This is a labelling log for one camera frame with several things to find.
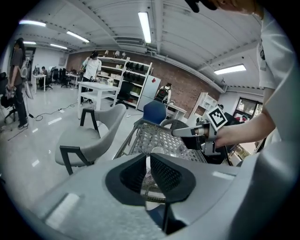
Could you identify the clear plastic bottle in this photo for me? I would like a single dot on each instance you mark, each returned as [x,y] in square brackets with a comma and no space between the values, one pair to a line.
[160,150]

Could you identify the grey refrigerator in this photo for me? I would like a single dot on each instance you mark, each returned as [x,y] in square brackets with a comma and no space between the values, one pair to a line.
[150,93]

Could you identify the grey chair black legs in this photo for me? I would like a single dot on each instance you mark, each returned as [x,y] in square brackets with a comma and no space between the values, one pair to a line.
[93,138]

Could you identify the blue plastic chair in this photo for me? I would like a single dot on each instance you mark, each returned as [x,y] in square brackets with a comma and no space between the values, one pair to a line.
[154,112]

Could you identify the black head-worn camera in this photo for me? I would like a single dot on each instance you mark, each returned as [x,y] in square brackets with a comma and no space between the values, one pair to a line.
[193,5]

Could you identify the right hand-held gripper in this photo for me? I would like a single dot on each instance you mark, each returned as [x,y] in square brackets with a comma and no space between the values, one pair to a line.
[218,119]

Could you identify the ceiling air vent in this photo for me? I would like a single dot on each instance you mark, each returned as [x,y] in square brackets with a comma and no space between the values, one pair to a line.
[129,41]

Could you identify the ceiling strip light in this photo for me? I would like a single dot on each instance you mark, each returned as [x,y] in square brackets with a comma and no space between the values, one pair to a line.
[30,43]
[32,23]
[58,46]
[230,69]
[144,27]
[78,36]

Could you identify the black office chair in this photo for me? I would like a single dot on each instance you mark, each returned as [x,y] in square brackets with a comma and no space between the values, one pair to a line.
[4,103]

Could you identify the person's head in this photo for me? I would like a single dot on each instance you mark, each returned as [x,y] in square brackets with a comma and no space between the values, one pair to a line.
[234,4]

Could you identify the person's right forearm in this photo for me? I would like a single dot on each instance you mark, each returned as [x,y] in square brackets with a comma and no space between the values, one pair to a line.
[246,131]

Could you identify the white shelving unit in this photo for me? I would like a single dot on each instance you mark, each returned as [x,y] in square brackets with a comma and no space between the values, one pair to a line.
[124,70]

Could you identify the white square table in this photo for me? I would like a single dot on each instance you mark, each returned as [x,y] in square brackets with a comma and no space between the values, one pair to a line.
[98,87]

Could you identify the dark framed window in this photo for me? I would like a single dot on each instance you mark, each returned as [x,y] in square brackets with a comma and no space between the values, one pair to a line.
[248,107]

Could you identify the person's light grey shirt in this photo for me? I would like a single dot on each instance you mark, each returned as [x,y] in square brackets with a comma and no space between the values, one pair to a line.
[276,70]

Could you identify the white counter cabinet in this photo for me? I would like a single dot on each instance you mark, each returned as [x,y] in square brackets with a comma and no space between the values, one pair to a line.
[178,110]

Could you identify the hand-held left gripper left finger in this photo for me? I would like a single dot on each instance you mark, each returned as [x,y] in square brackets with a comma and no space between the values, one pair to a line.
[89,199]

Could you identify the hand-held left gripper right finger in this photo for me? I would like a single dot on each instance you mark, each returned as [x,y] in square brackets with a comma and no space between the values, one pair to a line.
[211,199]

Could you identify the metal mesh tray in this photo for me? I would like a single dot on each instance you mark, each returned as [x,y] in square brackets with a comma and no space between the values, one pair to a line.
[159,138]

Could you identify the round dark wicker chair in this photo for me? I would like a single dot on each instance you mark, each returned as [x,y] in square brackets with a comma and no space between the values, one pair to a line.
[174,121]

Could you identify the white power strip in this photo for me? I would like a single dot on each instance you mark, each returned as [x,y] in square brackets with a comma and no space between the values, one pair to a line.
[61,110]

